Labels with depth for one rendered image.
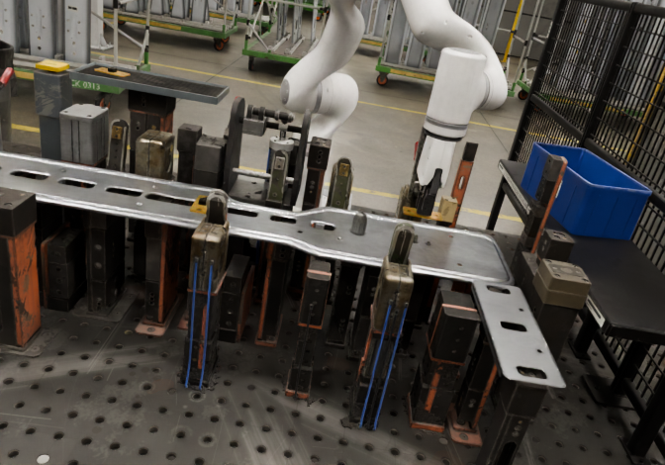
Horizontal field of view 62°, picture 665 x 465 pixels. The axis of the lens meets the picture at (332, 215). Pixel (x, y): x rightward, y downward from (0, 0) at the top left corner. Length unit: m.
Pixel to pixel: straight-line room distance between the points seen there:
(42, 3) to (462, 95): 4.77
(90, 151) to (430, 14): 0.82
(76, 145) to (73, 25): 4.08
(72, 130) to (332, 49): 0.67
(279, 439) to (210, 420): 0.14
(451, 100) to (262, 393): 0.69
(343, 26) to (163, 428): 1.00
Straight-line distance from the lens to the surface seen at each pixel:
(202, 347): 1.16
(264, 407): 1.18
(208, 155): 1.36
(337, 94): 1.64
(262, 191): 1.42
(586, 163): 1.71
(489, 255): 1.26
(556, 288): 1.14
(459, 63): 1.07
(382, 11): 10.72
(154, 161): 1.36
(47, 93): 1.63
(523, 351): 0.99
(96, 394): 1.21
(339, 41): 1.50
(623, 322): 1.14
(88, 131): 1.40
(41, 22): 5.58
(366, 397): 1.13
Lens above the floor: 1.53
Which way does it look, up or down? 25 degrees down
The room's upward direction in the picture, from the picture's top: 10 degrees clockwise
